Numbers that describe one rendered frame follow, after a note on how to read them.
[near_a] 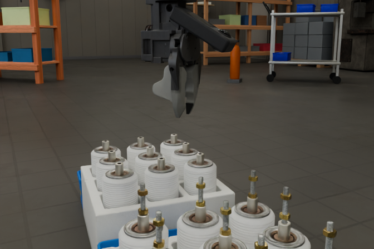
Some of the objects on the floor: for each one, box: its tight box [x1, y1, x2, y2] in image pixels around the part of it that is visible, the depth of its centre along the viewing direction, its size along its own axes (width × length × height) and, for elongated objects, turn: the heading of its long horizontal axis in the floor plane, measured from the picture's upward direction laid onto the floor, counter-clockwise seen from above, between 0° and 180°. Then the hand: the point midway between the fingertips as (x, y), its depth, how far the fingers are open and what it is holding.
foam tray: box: [81, 165, 235, 249], centre depth 119 cm, size 39×39×18 cm
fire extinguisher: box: [227, 40, 242, 83], centre depth 517 cm, size 25×25×58 cm
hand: (187, 108), depth 67 cm, fingers open, 3 cm apart
